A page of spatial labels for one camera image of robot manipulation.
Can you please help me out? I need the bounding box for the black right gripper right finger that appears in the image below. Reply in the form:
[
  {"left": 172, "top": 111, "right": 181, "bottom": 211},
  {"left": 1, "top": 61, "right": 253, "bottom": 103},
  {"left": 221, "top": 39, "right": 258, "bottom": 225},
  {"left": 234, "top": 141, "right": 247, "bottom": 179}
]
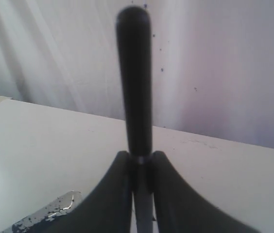
[{"left": 149, "top": 151, "right": 258, "bottom": 233}]

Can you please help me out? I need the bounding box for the white square paint plate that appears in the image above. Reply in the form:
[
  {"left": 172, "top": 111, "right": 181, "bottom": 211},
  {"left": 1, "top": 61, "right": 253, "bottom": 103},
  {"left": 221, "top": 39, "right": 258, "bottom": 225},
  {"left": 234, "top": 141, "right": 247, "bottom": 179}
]
[{"left": 3, "top": 191, "right": 83, "bottom": 233}]

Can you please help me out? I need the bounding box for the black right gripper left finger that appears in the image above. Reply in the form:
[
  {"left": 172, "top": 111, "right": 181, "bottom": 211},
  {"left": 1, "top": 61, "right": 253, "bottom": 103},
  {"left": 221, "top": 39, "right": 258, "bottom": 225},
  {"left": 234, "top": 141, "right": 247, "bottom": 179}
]
[{"left": 45, "top": 150, "right": 137, "bottom": 233}]

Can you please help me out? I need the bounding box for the black paintbrush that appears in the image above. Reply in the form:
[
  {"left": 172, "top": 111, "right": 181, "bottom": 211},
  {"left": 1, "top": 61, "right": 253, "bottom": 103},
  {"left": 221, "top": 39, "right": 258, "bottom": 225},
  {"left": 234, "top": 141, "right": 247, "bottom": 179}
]
[{"left": 116, "top": 6, "right": 153, "bottom": 233}]

